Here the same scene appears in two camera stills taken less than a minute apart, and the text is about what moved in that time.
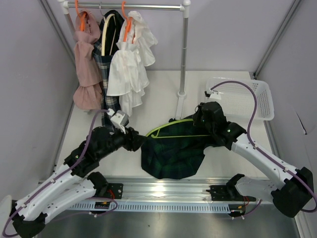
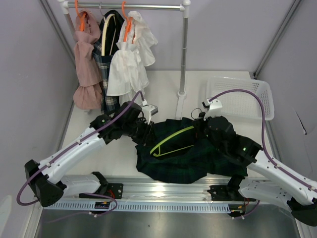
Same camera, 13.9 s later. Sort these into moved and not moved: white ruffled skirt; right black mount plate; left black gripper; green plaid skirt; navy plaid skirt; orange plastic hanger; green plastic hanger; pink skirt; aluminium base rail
Moved: green plaid skirt; left black gripper; green plastic hanger
Not moved: pink skirt; aluminium base rail; navy plaid skirt; right black mount plate; orange plastic hanger; white ruffled skirt
